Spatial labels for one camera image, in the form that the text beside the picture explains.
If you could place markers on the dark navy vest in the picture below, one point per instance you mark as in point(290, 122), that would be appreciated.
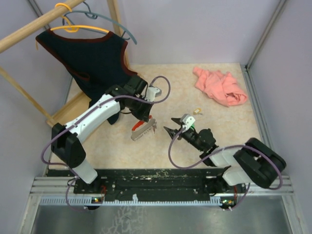
point(95, 64)

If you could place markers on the grey-blue clothes hanger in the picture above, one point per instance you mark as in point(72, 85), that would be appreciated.
point(90, 14)

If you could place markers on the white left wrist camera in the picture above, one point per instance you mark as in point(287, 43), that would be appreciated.
point(152, 93)

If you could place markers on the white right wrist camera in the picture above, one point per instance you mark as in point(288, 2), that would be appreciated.
point(187, 121)

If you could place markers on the yellow clothes hanger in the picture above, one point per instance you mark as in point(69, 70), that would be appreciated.
point(70, 27)

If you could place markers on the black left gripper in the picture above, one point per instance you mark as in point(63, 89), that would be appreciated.
point(144, 115)

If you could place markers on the pink crumpled cloth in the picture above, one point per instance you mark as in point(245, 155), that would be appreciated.
point(221, 87)

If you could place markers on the aluminium frame rail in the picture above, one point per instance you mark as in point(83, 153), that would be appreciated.
point(54, 190)

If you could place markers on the yellow tag with key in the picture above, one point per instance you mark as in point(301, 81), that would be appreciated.
point(197, 111)

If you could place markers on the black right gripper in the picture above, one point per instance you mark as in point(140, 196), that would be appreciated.
point(172, 132)

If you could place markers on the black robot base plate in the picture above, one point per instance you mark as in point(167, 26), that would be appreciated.
point(157, 185)

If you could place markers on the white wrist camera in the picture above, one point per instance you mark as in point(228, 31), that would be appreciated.
point(152, 93)
point(187, 121)

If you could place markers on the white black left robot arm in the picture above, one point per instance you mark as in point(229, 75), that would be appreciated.
point(68, 139)

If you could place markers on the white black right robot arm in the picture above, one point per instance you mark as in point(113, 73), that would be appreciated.
point(243, 163)

